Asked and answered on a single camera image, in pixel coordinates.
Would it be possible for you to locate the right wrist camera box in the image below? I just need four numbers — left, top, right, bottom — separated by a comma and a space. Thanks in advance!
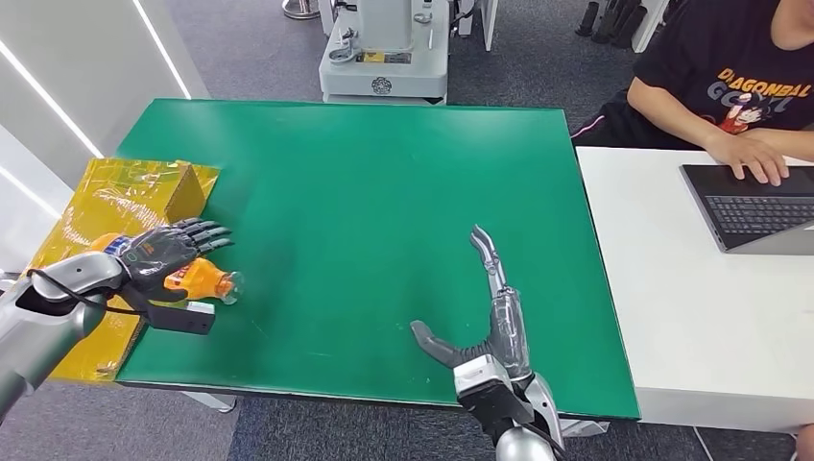
453, 354, 537, 428

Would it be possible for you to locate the white wall light strip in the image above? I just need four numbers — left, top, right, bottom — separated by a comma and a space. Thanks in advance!
131, 0, 192, 100
0, 37, 107, 160

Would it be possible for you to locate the orange bottle with clear cap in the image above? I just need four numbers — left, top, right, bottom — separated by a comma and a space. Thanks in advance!
88, 231, 244, 306

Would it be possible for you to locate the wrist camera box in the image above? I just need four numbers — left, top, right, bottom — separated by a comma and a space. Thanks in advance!
136, 297, 218, 336
453, 354, 537, 428

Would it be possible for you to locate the white cabinet panel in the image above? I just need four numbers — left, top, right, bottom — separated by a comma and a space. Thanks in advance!
456, 0, 499, 51
631, 0, 674, 54

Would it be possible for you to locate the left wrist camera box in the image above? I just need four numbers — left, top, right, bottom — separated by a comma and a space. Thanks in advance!
136, 297, 218, 336

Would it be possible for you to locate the silver chair base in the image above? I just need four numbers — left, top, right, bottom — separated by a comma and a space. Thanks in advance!
281, 0, 322, 19

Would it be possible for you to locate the dark grey laptop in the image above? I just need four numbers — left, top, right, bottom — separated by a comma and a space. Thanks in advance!
679, 163, 814, 257

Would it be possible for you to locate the person's right hand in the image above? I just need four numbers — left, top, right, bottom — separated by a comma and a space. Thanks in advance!
706, 130, 791, 187

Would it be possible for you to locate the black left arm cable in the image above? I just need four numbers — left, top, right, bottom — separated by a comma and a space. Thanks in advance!
25, 268, 149, 318

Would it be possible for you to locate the yellow film wrapped cardboard box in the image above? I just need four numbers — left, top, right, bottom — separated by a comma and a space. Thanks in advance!
25, 158, 221, 384

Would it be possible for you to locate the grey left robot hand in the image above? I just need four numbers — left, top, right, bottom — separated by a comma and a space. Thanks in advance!
117, 218, 235, 304

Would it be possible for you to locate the black cylinder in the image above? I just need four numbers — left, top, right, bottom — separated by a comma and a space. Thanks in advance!
576, 0, 601, 36
592, 0, 627, 44
611, 0, 650, 49

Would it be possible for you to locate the white desk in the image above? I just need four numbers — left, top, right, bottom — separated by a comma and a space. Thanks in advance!
576, 146, 814, 435

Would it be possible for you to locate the person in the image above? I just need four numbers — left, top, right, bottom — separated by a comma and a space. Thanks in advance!
572, 0, 814, 187

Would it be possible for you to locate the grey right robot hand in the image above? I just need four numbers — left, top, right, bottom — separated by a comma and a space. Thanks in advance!
410, 224, 533, 383

